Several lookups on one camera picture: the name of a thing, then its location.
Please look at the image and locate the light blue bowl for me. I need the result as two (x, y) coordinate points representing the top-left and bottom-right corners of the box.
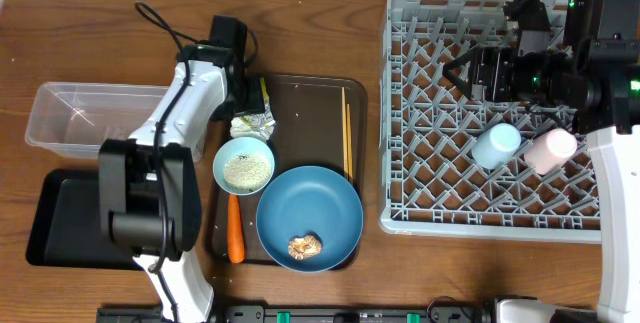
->
(213, 137), (275, 196)

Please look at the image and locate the wooden chopstick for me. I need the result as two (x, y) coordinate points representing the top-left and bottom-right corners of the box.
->
(346, 104), (354, 185)
(341, 87), (349, 180)

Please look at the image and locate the white rice pile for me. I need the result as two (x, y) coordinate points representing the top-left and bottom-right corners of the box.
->
(223, 153), (271, 193)

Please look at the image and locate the orange carrot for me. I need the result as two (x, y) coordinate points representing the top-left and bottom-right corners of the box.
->
(227, 194), (246, 264)

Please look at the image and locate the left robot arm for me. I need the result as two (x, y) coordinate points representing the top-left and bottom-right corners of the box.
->
(98, 43), (260, 322)

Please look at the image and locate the black plastic tray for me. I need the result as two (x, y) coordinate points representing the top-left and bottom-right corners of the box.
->
(25, 169), (140, 271)

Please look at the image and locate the wooden chopstick right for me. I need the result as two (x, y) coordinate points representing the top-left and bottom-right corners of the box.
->
(346, 104), (354, 185)

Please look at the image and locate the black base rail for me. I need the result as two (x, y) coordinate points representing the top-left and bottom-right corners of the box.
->
(95, 304), (496, 323)

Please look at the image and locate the pink cup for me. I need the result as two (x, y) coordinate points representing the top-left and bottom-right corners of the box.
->
(524, 128), (578, 175)

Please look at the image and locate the grey dishwasher rack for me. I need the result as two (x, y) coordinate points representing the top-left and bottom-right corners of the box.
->
(378, 0), (601, 244)

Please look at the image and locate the large blue plate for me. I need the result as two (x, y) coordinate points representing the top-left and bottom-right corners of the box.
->
(256, 166), (364, 273)

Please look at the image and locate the clear plastic bin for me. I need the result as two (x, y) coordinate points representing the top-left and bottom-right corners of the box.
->
(24, 81), (210, 164)

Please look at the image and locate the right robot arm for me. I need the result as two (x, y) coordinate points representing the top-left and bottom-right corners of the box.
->
(442, 0), (639, 322)

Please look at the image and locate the light blue cup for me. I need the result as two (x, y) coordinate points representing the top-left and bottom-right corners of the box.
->
(471, 123), (521, 170)

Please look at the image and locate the brown food scrap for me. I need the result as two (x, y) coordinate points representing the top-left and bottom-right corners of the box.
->
(288, 234), (323, 260)

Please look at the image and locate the white tissue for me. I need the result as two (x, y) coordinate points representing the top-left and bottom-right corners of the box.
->
(230, 106), (276, 142)

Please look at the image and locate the wooden chopstick left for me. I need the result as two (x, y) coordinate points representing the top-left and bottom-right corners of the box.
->
(341, 87), (349, 180)

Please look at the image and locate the yellow green snack wrapper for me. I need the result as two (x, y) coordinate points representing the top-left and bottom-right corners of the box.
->
(259, 76), (271, 114)

